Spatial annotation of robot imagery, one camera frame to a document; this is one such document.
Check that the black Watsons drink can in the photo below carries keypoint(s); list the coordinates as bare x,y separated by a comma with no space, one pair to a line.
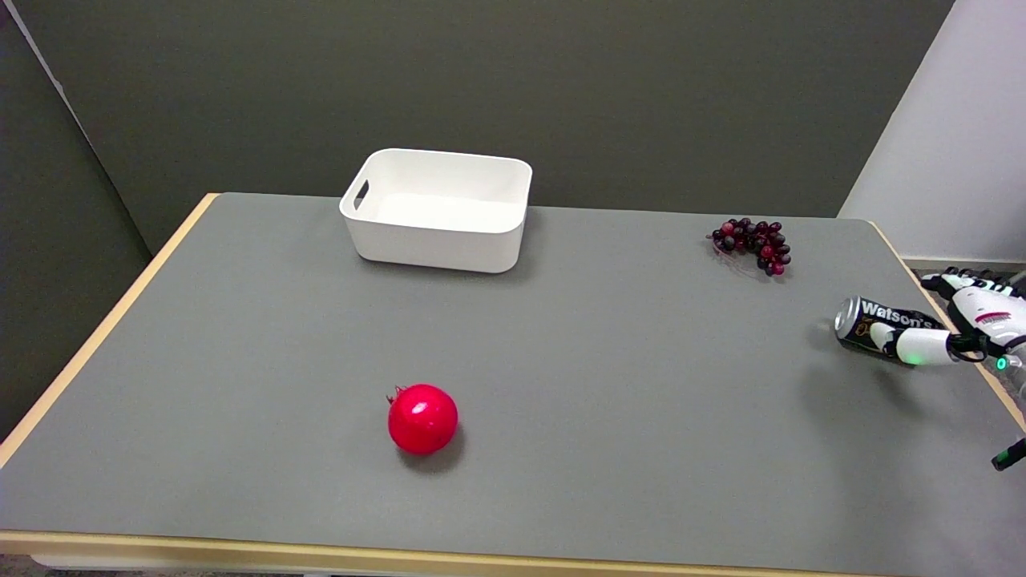
874,322

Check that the white plastic storage bin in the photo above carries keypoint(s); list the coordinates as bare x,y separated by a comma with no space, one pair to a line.
437,210

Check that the red pomegranate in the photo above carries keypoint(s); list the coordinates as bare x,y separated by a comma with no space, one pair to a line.
422,419

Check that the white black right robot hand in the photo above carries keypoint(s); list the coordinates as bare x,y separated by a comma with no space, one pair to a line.
982,316

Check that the dark red grape bunch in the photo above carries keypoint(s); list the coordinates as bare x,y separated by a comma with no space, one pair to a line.
757,243

